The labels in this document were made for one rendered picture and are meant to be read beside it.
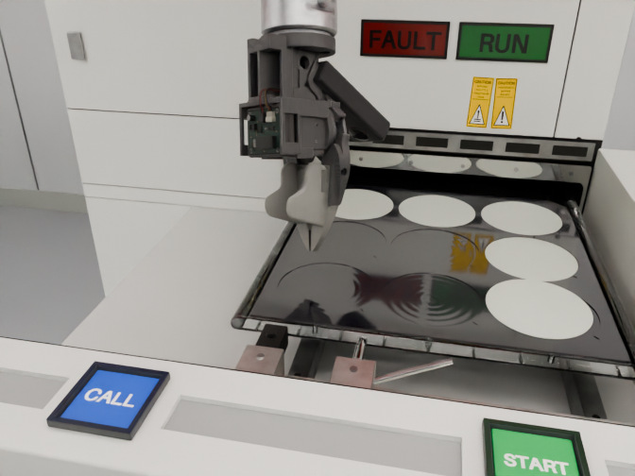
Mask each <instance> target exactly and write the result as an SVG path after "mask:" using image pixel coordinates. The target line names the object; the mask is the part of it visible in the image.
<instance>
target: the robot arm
mask: <svg viewBox="0 0 635 476"><path fill-rule="evenodd" d="M261 33H262V35H263V36H261V38H260V39H259V40H258V39H255V38H254V39H252V38H251V39H248V40H247V42H248V84H249V101H248V102H247V103H241V104H239V129H240V156H249V157H250V158H262V160H283V168H282V172H281V186H280V188H279V189H278V190H277V191H275V192H274V193H272V194H271V195H269V196H268V197H267V198H266V201H265V209H266V213H267V214H268V215H269V216H271V217H274V218H278V219H282V220H285V221H289V222H293V223H296V224H297V226H298V230H299V233H300V237H301V240H302V241H303V243H304V245H305V247H306V249H307V250H310V251H317V250H318V249H319V247H320V245H321V244H322V242H323V240H324V238H325V237H326V235H327V233H328V231H329V229H330V227H331V225H332V224H333V221H334V219H335V215H336V212H337V208H338V206H339V205H340V204H341V202H342V199H343V195H344V193H345V189H346V186H347V182H348V179H349V174H350V168H351V155H350V148H349V139H350V138H351V139H352V140H354V141H355V142H357V143H359V142H379V141H383V140H384V139H385V137H386V135H387V132H388V130H389V127H390V123H389V122H388V121H387V119H386V118H385V117H384V116H383V115H382V114H381V113H380V112H379V111H378V110H376V109H375V108H374V107H373V106H372V105H371V104H370V102H368V100H367V99H366V98H365V97H364V96H363V95H362V94H360V93H359V92H358V91H357V90H356V89H355V88H354V87H353V86H352V85H351V83H350V82H349V81H348V80H347V79H346V78H345V77H343V76H342V75H341V74H340V73H339V72H338V71H337V70H336V69H335V68H334V66H333V65H332V64H331V63H330V62H329V61H327V60H325V61H320V62H318V59H323V58H328V57H330V56H333V55H334V54H335V38H334V36H335V35H336V34H337V0H261ZM244 118H245V119H247V120H248V144H245V135H244ZM315 157H317V158H318V159H319V160H320V161H321V164H320V163H318V162H314V158H315ZM308 162H310V163H309V164H308Z"/></svg>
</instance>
